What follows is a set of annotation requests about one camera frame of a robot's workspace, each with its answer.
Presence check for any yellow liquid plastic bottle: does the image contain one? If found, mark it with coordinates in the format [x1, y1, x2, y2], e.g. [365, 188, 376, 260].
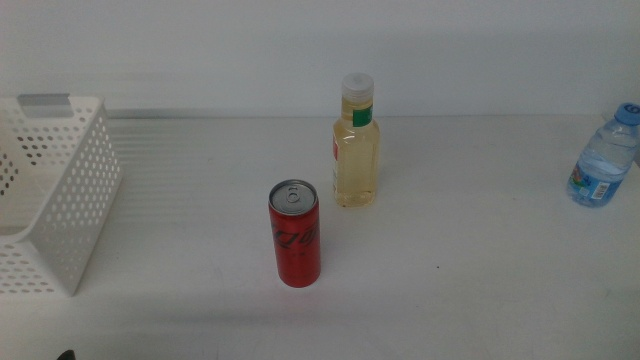
[332, 72, 381, 209]

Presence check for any white perforated plastic basket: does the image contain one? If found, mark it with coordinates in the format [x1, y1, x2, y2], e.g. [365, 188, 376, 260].
[0, 94, 124, 300]

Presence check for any water bottle with blue cap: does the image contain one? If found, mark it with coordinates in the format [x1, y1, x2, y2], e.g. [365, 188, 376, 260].
[566, 102, 640, 209]

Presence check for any red soda can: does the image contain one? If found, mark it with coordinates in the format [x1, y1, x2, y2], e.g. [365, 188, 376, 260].
[268, 178, 322, 289]

